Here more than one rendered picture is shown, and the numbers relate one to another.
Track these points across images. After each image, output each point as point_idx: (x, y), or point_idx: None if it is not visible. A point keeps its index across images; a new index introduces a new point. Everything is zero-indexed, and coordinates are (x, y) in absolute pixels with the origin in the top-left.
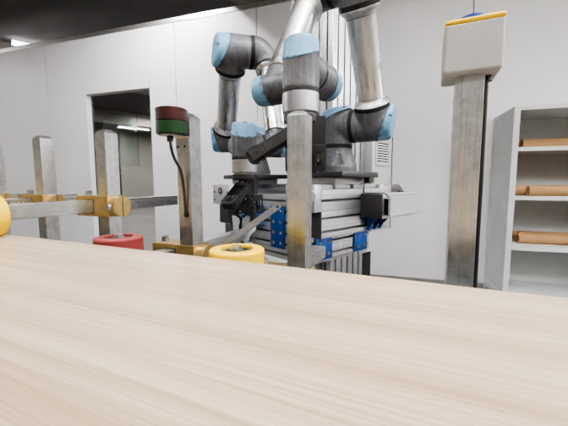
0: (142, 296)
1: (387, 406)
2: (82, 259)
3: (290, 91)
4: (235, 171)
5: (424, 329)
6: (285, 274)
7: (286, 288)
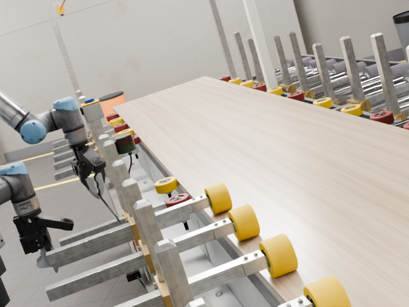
0: (212, 164)
1: (213, 148)
2: (206, 181)
3: (84, 127)
4: (39, 205)
5: (191, 155)
6: (178, 169)
7: (188, 164)
